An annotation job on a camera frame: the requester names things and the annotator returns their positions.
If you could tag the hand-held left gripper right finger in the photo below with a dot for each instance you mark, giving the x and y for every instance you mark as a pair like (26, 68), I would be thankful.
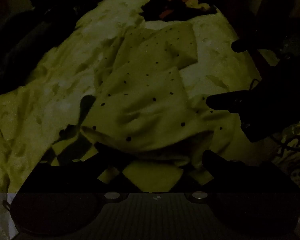
(211, 158)

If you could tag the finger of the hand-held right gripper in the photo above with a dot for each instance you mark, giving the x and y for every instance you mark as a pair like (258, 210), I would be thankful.
(217, 102)
(242, 45)

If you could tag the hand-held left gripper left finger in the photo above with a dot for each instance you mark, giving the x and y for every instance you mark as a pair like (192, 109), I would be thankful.
(102, 152)

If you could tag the pale polka dot garment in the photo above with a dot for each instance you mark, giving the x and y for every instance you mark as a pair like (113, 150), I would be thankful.
(145, 100)

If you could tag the pile of dark clothes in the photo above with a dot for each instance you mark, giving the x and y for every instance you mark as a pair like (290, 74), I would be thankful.
(170, 2)

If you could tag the printed blanket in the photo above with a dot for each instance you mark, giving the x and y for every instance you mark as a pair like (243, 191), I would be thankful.
(293, 155)

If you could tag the pale bed sheet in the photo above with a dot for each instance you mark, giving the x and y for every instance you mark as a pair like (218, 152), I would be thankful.
(65, 67)

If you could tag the dark cloth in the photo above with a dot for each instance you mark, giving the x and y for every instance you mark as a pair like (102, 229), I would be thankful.
(22, 45)

